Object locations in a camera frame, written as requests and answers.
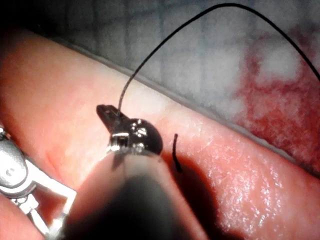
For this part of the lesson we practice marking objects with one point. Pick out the black thread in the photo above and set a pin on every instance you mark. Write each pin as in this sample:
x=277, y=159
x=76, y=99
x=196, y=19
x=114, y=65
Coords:
x=175, y=32

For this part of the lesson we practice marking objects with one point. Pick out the tissue pad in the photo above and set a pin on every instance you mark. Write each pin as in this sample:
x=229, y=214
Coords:
x=250, y=187

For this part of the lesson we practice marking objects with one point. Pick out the left arm needle driver jaw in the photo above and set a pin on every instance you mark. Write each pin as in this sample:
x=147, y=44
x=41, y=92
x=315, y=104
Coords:
x=108, y=109
x=108, y=122

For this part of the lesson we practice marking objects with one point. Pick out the left arm needle driver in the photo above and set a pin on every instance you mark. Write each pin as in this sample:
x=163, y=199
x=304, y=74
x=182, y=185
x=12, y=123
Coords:
x=142, y=136

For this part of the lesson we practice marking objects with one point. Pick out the right arm needle driver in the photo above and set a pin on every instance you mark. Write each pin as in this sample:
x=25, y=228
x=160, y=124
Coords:
x=12, y=170

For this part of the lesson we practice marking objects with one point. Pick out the dark left arm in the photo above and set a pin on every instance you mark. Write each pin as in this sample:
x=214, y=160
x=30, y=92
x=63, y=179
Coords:
x=140, y=200

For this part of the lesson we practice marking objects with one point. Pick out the right arm needle driver jaw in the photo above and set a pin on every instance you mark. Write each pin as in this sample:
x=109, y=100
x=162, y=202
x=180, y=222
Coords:
x=53, y=182
x=41, y=223

